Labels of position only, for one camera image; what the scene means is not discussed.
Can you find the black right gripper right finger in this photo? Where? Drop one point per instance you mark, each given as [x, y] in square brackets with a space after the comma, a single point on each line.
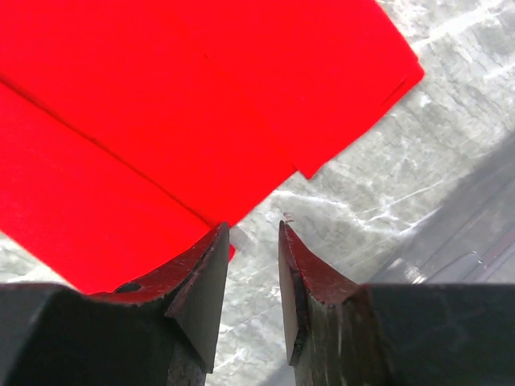
[339, 332]

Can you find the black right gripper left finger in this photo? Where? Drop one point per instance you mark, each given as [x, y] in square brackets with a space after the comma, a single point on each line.
[159, 329]

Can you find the red t shirt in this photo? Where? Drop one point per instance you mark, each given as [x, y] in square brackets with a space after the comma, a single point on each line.
[129, 129]

